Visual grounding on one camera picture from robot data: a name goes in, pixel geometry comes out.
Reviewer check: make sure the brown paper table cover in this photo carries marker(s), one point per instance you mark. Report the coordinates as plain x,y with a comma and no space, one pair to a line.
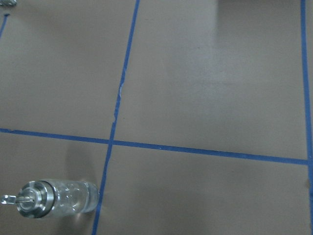
193,117

